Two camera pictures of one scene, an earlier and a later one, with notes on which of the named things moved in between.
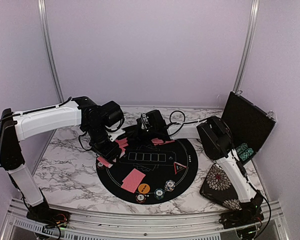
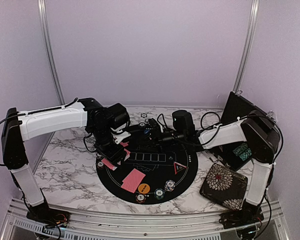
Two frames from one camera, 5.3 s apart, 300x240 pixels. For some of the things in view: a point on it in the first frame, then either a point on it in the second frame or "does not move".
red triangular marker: (178, 167) does not move
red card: (122, 143) does not move
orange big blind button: (144, 188) does not move
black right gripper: (139, 129) to (156, 138)
